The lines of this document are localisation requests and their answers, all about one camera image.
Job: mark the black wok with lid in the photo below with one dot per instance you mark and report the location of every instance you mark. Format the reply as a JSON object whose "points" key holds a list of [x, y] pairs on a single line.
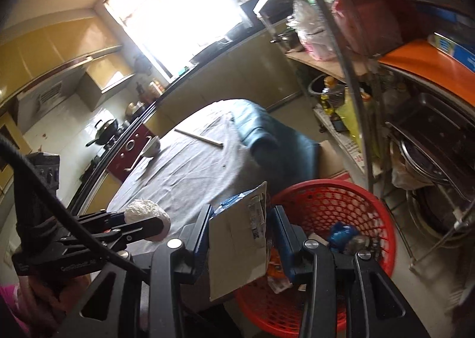
{"points": [[104, 132]]}

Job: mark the grey tablecloth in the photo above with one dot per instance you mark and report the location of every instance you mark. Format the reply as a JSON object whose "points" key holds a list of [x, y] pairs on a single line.
{"points": [[193, 174]]}

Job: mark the person's left hand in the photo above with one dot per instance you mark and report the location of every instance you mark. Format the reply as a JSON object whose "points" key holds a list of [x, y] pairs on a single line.
{"points": [[52, 301]]}

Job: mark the cooking oil bottle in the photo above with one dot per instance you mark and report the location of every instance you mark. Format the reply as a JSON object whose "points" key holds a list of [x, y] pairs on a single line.
{"points": [[332, 96]]}

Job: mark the blue box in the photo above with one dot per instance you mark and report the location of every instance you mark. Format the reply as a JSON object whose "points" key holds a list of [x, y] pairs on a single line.
{"points": [[454, 48]]}

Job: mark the red plastic bag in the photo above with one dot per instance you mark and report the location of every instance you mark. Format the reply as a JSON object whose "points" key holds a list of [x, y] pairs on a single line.
{"points": [[367, 18]]}

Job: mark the white paper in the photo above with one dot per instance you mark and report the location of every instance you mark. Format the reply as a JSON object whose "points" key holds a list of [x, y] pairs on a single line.
{"points": [[146, 211]]}

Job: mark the yellow upper cabinets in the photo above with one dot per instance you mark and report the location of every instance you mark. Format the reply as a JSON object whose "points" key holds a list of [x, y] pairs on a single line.
{"points": [[55, 44]]}

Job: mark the dark red oven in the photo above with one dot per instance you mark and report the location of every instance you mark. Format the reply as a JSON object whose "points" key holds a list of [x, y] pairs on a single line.
{"points": [[133, 148]]}

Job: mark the steel baking tray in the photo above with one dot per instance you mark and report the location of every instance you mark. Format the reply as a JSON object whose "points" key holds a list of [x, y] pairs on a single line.
{"points": [[434, 130]]}

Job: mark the blue plastic bag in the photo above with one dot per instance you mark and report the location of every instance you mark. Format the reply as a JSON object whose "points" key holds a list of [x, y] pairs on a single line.
{"points": [[339, 234]]}

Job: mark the brown cardboard carton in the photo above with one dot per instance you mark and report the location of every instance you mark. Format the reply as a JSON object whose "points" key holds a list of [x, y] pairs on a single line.
{"points": [[334, 159]]}

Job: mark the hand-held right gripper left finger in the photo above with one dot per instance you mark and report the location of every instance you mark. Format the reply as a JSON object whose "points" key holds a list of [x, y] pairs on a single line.
{"points": [[202, 236]]}

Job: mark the brown cardboard box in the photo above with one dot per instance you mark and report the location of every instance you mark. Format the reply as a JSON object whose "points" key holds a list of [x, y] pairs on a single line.
{"points": [[237, 249]]}

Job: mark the long wooden stick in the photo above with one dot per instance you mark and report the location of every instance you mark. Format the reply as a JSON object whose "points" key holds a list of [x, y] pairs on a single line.
{"points": [[198, 136]]}

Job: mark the metal storage rack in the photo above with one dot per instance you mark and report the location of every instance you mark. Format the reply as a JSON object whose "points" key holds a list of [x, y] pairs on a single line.
{"points": [[356, 100]]}

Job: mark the white and pink plastic bag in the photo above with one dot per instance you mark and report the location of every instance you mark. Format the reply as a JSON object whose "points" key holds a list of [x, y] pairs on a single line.
{"points": [[315, 31]]}

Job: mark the orange snack packet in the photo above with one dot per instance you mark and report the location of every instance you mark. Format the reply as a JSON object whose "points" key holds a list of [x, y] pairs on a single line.
{"points": [[277, 267]]}

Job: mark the small cooking pot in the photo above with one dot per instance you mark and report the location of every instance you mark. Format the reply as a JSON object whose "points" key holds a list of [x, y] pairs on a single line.
{"points": [[133, 107]]}

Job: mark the black gas stove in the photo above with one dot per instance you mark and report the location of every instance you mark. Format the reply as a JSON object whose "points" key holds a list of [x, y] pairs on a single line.
{"points": [[102, 156]]}

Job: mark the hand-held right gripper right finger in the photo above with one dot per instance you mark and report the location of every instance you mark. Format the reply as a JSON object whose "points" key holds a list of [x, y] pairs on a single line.
{"points": [[282, 239]]}

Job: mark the dark bottle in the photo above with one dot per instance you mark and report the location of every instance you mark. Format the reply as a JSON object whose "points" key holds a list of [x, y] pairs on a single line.
{"points": [[141, 88]]}

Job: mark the blue and white packet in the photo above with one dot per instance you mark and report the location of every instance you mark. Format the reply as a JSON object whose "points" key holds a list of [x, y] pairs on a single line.
{"points": [[232, 205]]}

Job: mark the black bucket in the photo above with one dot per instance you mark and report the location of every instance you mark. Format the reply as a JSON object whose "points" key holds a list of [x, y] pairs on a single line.
{"points": [[315, 87]]}

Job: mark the orange tray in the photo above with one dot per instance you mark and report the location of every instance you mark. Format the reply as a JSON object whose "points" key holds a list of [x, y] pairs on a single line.
{"points": [[426, 63]]}

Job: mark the blue tablecloth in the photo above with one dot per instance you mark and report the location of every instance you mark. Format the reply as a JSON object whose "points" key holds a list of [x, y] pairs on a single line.
{"points": [[274, 133]]}

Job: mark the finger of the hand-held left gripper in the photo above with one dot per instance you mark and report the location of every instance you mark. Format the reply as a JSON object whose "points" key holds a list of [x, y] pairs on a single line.
{"points": [[100, 218], [122, 234]]}

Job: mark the yellow plastic bag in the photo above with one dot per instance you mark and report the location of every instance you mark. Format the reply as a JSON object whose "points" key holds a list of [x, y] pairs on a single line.
{"points": [[352, 115]]}

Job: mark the red plastic basket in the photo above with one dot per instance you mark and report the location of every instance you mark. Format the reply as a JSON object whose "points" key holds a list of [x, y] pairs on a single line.
{"points": [[334, 204]]}

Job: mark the steel pot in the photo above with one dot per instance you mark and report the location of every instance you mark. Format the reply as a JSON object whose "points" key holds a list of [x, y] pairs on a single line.
{"points": [[288, 41]]}

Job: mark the bright window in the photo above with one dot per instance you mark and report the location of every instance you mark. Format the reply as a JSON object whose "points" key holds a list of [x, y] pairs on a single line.
{"points": [[174, 11]]}

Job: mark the white ceramic bowl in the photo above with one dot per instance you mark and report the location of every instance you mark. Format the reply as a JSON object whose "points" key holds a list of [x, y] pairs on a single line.
{"points": [[152, 146]]}

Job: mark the yellow base cabinets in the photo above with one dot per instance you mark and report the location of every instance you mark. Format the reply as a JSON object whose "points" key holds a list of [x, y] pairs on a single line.
{"points": [[241, 74]]}

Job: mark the white range hood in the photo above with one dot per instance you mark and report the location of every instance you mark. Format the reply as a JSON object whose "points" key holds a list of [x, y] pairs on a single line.
{"points": [[48, 100]]}

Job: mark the brown jar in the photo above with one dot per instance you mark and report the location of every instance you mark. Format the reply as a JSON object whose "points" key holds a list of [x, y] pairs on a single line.
{"points": [[155, 88]]}

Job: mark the steel basin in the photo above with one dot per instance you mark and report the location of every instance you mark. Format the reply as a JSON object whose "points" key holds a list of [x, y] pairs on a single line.
{"points": [[434, 208]]}

